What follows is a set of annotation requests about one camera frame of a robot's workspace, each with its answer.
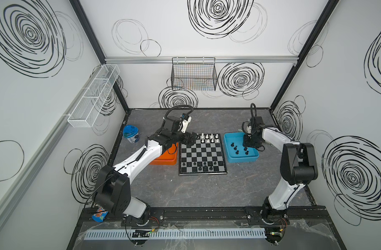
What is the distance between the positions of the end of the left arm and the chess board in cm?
22

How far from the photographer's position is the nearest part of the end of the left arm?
62 centimetres

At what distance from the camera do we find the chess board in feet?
2.90
